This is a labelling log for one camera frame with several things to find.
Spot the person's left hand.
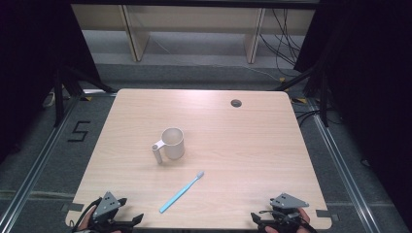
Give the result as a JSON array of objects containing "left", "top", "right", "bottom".
[{"left": 77, "top": 207, "right": 98, "bottom": 233}]

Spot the white cup with handle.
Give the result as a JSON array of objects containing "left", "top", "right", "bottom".
[{"left": 151, "top": 126, "right": 186, "bottom": 165}]

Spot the black metal stand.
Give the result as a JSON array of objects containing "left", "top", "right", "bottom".
[
  {"left": 272, "top": 61, "right": 331, "bottom": 128},
  {"left": 52, "top": 64, "right": 119, "bottom": 128}
]

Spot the wooden table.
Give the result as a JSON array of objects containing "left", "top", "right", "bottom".
[{"left": 64, "top": 88, "right": 333, "bottom": 231}]

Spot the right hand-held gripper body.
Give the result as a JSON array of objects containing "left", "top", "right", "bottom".
[{"left": 265, "top": 192, "right": 311, "bottom": 233}]

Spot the metal floor rail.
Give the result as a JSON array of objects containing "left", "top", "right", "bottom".
[
  {"left": 0, "top": 95, "right": 82, "bottom": 233},
  {"left": 305, "top": 98, "right": 378, "bottom": 233}
]

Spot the light blue toothbrush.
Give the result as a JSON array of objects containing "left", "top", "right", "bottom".
[{"left": 158, "top": 170, "right": 206, "bottom": 215}]

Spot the person's right hand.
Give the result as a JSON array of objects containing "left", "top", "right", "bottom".
[{"left": 264, "top": 207, "right": 313, "bottom": 233}]

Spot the beige wooden shelf frame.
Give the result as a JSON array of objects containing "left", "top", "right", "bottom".
[{"left": 71, "top": 3, "right": 317, "bottom": 64}]

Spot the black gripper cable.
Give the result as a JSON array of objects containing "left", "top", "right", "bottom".
[{"left": 70, "top": 197, "right": 103, "bottom": 233}]

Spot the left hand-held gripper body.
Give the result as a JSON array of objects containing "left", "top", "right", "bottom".
[{"left": 91, "top": 190, "right": 134, "bottom": 233}]

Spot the bundle of black cables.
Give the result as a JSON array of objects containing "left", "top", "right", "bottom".
[{"left": 258, "top": 8, "right": 304, "bottom": 70}]

